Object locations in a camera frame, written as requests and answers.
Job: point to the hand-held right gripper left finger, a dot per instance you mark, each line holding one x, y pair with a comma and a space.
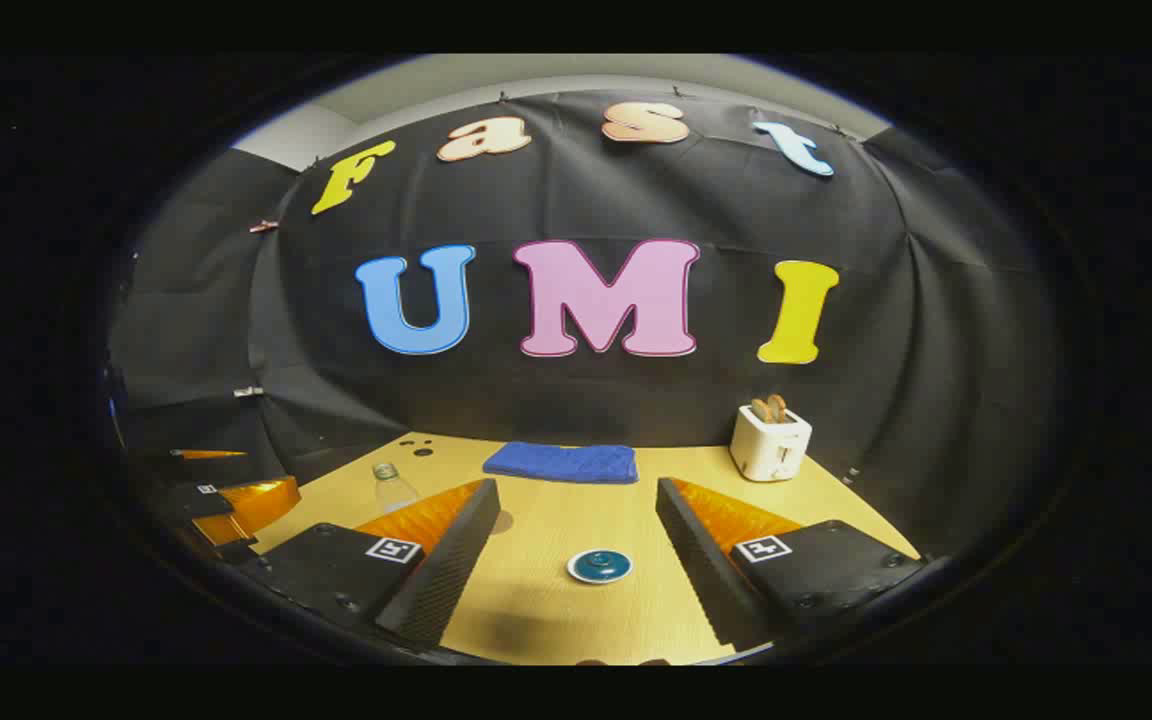
456, 560

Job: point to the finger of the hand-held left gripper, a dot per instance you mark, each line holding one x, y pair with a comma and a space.
246, 505
206, 454

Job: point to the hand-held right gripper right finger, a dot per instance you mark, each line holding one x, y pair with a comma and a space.
701, 570

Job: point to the clear plastic water bottle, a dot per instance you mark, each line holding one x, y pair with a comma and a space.
394, 490

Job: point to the white toaster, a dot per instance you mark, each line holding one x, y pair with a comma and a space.
770, 448

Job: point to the blue folded towel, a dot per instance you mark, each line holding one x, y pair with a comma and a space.
561, 462

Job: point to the brown toast slice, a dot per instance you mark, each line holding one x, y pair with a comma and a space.
779, 407
760, 410

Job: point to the black backdrop cloth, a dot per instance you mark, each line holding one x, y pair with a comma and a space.
636, 400

